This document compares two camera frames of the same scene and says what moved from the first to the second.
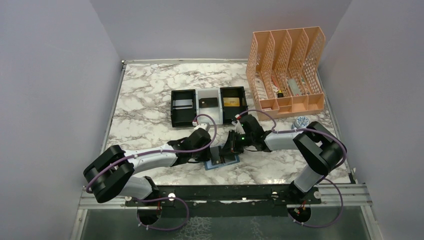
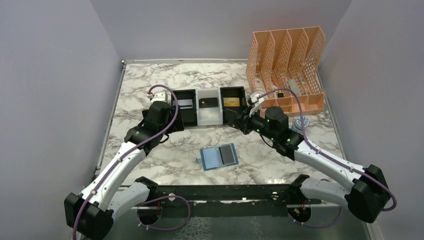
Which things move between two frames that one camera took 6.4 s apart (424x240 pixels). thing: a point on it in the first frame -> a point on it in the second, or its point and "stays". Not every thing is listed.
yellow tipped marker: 280,94 stays
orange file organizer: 283,72 stays
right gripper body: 238,141 -> 255,123
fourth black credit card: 230,158 stays
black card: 208,102 stays
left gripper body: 202,155 -> 176,126
